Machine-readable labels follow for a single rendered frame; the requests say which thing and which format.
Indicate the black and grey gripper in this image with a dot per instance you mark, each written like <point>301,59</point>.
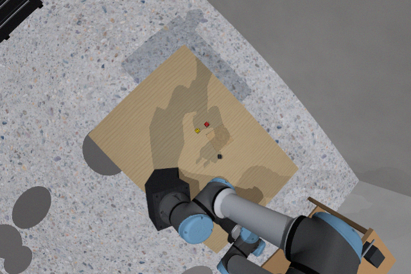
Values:
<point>232,228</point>

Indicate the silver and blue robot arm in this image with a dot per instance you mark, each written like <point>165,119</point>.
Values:
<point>322,244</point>

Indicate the tan square mat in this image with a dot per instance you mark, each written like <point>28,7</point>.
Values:
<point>219,137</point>

